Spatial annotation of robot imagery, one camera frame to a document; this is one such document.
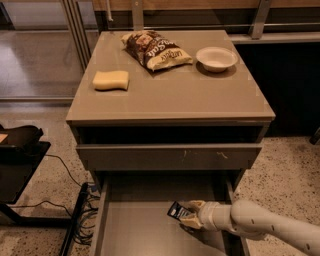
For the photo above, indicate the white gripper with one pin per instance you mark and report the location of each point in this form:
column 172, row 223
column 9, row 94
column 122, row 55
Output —
column 209, row 216

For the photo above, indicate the dark blue rxbar wrapper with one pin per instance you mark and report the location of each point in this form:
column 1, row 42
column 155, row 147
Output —
column 177, row 211

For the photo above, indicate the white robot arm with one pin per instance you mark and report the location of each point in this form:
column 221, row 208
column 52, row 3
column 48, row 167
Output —
column 247, row 219

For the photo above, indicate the open middle drawer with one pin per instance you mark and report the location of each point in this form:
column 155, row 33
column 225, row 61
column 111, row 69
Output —
column 132, row 218

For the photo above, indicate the grey drawer cabinet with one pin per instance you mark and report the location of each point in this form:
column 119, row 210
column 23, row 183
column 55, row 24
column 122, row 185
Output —
column 183, row 105

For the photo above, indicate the top drawer front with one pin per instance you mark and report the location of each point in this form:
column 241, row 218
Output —
column 168, row 157

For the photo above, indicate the black power strip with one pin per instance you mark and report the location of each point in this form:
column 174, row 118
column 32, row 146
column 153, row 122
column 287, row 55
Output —
column 73, row 221

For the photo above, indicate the white paper bowl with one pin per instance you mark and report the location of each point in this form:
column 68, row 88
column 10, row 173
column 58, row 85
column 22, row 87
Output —
column 216, row 59

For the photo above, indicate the yellow sponge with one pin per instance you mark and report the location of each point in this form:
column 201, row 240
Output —
column 111, row 80

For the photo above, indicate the brown chip bag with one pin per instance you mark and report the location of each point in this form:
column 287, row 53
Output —
column 154, row 51

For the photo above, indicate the black side table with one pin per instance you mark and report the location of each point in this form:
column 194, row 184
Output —
column 17, row 167

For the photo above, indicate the dark object on table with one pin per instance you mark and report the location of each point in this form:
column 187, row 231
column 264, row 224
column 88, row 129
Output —
column 23, row 137

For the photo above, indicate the metal railing post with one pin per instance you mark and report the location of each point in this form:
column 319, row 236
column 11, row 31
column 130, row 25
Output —
column 257, row 26

